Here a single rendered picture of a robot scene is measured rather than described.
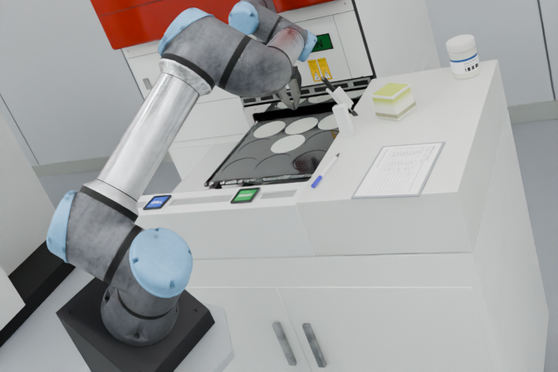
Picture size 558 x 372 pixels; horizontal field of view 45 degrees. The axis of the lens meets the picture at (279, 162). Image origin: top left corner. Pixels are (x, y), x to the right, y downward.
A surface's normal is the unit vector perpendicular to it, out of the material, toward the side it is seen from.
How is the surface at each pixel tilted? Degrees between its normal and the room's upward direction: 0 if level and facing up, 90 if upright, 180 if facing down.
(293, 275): 90
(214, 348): 0
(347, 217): 90
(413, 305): 90
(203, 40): 58
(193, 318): 46
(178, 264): 54
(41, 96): 90
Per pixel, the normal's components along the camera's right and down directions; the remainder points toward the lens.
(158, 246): 0.46, -0.51
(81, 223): 0.12, -0.25
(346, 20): -0.37, 0.52
